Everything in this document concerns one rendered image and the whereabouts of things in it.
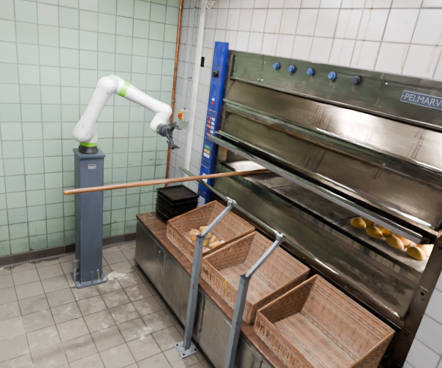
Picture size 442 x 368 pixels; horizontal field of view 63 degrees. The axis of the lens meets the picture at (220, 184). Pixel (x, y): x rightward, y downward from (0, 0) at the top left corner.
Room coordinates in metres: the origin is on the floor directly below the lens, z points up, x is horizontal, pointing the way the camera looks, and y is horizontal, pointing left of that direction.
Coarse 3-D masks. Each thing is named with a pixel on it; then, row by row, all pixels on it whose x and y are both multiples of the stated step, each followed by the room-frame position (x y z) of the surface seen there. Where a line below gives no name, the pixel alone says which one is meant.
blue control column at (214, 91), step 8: (216, 48) 3.14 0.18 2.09; (216, 56) 3.13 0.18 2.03; (224, 56) 3.04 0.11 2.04; (216, 64) 3.12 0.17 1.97; (224, 64) 3.05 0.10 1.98; (224, 72) 3.06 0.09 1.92; (216, 80) 3.09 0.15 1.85; (216, 88) 3.08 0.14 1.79; (216, 96) 3.07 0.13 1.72; (208, 104) 3.16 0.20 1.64; (216, 104) 3.06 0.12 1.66; (208, 112) 3.14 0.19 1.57; (216, 120) 3.04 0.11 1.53; (216, 128) 3.05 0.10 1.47; (216, 136) 3.06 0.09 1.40; (208, 168) 3.06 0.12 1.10; (200, 184) 3.14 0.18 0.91; (200, 192) 3.13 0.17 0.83; (208, 192) 3.05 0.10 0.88; (208, 200) 3.06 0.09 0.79
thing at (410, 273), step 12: (228, 168) 2.89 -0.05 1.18; (252, 180) 2.67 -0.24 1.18; (264, 192) 2.51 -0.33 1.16; (276, 192) 2.49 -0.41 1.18; (288, 204) 2.31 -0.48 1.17; (312, 216) 2.14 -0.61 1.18; (324, 228) 2.05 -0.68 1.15; (336, 228) 2.02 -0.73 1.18; (348, 240) 1.91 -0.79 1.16; (360, 240) 1.89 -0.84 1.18; (372, 252) 1.79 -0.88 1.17; (384, 264) 1.72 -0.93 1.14; (396, 264) 1.67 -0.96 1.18; (408, 276) 1.61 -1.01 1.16; (420, 276) 1.59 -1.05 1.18
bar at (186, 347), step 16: (192, 176) 2.62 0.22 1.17; (240, 208) 2.13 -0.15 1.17; (192, 272) 2.09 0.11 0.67; (192, 288) 2.07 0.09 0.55; (240, 288) 1.70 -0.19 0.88; (192, 304) 2.08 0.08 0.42; (240, 304) 1.69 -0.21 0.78; (192, 320) 2.09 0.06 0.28; (240, 320) 1.70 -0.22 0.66; (192, 352) 2.06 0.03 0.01
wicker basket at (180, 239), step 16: (208, 208) 2.91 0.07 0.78; (224, 208) 2.84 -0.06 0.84; (176, 224) 2.72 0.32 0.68; (192, 224) 2.82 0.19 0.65; (208, 224) 2.91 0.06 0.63; (224, 224) 2.77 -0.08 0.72; (240, 224) 2.64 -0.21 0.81; (176, 240) 2.54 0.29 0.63; (192, 240) 2.66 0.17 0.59; (208, 240) 2.70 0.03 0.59; (224, 240) 2.69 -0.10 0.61; (192, 256) 2.41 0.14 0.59
